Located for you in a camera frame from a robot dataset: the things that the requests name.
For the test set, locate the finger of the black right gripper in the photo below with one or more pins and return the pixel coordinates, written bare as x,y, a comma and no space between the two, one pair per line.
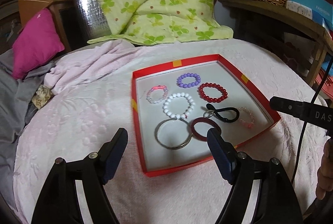
298,109

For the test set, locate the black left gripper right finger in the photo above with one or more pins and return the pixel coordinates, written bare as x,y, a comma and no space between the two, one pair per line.
235,166

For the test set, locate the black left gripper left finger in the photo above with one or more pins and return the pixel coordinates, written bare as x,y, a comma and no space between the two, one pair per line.
102,165

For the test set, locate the dark red bangle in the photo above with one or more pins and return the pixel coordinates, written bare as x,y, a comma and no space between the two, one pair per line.
200,126

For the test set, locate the silver metal bangle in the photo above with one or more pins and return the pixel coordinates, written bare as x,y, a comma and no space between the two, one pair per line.
173,134

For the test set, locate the person's right hand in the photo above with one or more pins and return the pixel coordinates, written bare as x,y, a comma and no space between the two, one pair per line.
324,173

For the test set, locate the wooden side table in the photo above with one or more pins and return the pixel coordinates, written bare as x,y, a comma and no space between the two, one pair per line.
299,22

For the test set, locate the pink bed blanket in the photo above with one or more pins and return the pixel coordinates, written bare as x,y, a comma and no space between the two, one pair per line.
80,119

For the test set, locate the red shallow box lid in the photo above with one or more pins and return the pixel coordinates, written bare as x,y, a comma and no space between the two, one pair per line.
204,86

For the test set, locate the floral patterned pouch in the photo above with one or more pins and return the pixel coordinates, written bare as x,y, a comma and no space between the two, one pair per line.
42,96

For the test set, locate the white small box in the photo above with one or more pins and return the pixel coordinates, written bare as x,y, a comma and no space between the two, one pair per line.
300,9

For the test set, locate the grey cloth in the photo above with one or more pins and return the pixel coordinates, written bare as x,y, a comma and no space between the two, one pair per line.
17,110

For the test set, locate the blue cardboard box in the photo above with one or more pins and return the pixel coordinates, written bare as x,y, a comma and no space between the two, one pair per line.
322,7

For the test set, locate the magenta pillow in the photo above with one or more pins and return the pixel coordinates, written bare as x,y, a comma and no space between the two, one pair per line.
36,45

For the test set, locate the silver insulation sheet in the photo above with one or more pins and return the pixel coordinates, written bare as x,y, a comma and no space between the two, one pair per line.
92,20

